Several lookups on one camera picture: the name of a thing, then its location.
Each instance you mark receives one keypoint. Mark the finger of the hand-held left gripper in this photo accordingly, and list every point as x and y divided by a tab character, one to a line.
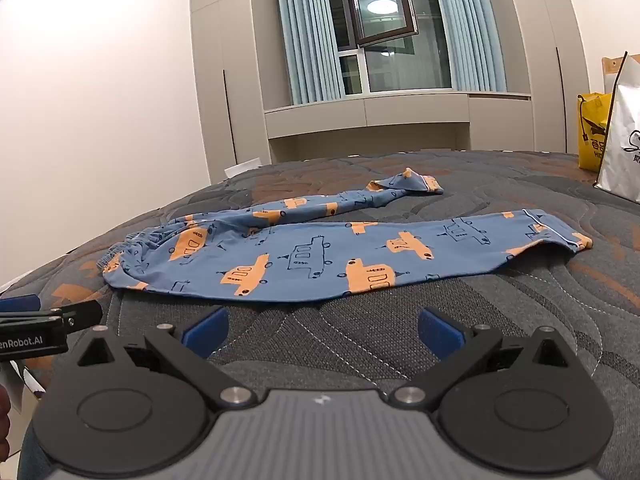
20	304
80	316

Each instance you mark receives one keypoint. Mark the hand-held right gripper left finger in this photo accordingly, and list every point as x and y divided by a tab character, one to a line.
206	332

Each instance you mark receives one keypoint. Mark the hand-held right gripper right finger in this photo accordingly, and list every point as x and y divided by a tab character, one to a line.
442	334

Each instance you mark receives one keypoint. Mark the blue pants with orange cars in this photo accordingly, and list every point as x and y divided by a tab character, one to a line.
320	255

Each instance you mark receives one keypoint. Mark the grey quilted mattress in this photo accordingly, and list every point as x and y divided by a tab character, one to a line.
450	320

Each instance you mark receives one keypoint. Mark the white printed cloth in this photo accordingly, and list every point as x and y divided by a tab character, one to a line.
20	382

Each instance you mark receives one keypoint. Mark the white flat board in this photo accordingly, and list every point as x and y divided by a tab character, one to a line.
244	167

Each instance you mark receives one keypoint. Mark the beige window bench cabinet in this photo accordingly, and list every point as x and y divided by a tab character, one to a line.
400	110

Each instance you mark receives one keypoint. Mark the yellow shopping bag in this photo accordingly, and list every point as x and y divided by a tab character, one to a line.
592	135

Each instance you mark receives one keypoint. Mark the white shopping bag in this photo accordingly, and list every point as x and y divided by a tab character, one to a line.
622	150

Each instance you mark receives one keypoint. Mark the window with open sash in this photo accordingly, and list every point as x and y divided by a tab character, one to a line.
395	67

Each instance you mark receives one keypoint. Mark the beige wardrobe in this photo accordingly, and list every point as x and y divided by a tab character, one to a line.
542	60
235	60

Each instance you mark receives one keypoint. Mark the light blue curtain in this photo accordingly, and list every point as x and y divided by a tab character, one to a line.
307	35
467	30

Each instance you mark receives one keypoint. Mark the wooden headboard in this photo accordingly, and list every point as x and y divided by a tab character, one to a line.
611	67

